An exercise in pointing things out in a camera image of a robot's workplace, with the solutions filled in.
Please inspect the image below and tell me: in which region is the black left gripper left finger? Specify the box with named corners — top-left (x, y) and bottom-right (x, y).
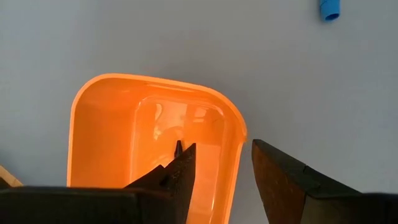
top-left (124, 142), bottom-right (197, 224)

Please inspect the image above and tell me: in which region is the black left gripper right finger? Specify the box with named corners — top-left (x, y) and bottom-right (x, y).
top-left (251, 139), bottom-right (363, 224)

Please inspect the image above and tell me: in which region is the orange plastic bin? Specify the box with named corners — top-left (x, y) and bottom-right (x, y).
top-left (66, 73), bottom-right (249, 224)

